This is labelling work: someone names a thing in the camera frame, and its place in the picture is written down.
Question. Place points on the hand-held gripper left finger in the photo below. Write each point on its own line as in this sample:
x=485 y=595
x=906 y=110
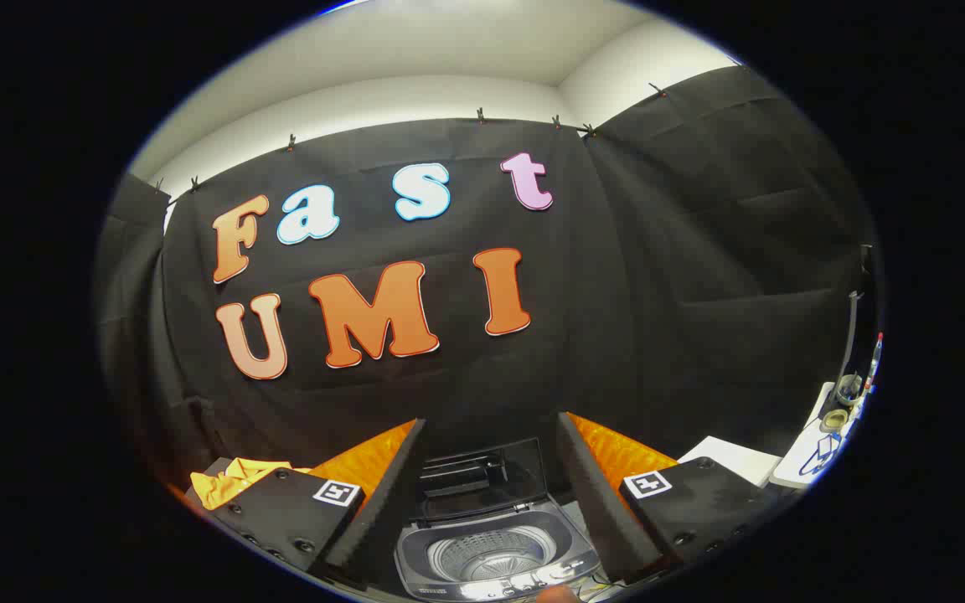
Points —
x=394 y=494

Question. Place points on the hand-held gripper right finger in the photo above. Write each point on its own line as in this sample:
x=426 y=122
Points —
x=591 y=494

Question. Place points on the grey washing machine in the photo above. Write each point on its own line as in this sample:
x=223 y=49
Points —
x=495 y=553

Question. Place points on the yellow polo shirt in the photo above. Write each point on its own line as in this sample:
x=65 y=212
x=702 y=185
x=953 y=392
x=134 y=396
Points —
x=227 y=479

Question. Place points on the black backdrop cloth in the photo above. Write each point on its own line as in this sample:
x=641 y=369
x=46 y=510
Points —
x=616 y=276

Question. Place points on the tape roll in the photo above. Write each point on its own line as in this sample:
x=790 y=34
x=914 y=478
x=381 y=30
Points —
x=833 y=421

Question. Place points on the glass jar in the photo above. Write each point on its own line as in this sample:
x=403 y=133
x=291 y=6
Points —
x=849 y=390

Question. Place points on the grey upright pole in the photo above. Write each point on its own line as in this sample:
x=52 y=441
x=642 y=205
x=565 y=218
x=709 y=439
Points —
x=854 y=335

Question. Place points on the red capped pen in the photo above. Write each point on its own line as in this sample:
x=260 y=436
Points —
x=875 y=360

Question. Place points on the row of backdrop clips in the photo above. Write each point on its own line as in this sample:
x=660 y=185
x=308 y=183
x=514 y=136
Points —
x=291 y=142

